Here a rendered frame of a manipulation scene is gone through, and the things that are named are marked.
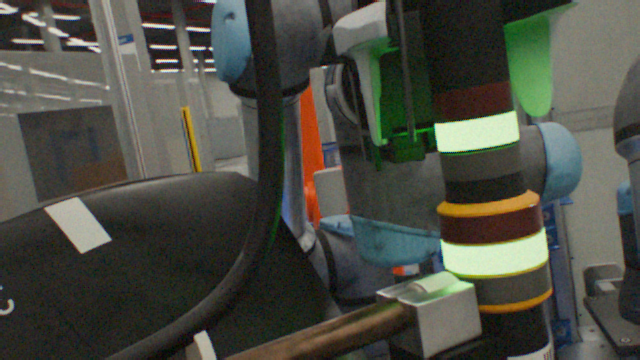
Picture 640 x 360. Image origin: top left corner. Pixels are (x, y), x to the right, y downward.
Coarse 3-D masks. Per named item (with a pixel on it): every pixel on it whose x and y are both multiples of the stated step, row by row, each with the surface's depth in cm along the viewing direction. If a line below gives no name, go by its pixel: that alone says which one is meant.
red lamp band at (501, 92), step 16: (432, 96) 27; (448, 96) 26; (464, 96) 25; (480, 96) 25; (496, 96) 25; (512, 96) 26; (448, 112) 26; (464, 112) 25; (480, 112) 25; (496, 112) 25
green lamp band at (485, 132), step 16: (512, 112) 26; (448, 128) 26; (464, 128) 25; (480, 128) 25; (496, 128) 25; (512, 128) 26; (448, 144) 26; (464, 144) 26; (480, 144) 25; (496, 144) 25
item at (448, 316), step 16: (400, 288) 26; (448, 288) 25; (464, 288) 25; (416, 304) 24; (432, 304) 24; (448, 304) 25; (464, 304) 25; (416, 320) 24; (432, 320) 24; (448, 320) 25; (464, 320) 25; (480, 320) 25; (400, 336) 25; (416, 336) 24; (432, 336) 24; (448, 336) 25; (464, 336) 25; (480, 336) 25; (496, 336) 25; (400, 352) 27; (416, 352) 24; (432, 352) 24; (448, 352) 24; (464, 352) 24; (480, 352) 25; (496, 352) 25
